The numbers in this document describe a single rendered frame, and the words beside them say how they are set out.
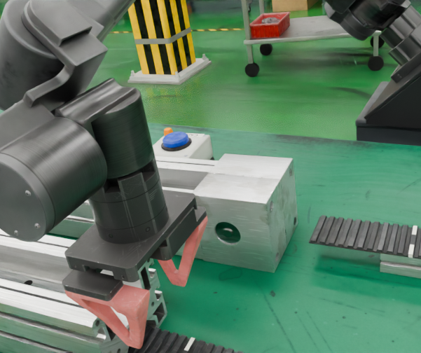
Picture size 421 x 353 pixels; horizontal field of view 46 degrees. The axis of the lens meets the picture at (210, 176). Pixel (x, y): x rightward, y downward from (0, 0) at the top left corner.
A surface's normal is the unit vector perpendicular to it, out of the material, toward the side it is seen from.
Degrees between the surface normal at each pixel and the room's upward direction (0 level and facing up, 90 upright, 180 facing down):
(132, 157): 90
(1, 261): 90
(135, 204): 90
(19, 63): 99
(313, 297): 0
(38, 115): 46
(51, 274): 90
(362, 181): 0
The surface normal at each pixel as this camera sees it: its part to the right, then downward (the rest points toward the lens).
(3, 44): -0.65, 0.26
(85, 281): -0.15, -0.86
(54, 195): 0.86, 0.00
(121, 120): 0.57, 0.32
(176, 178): -0.41, 0.50
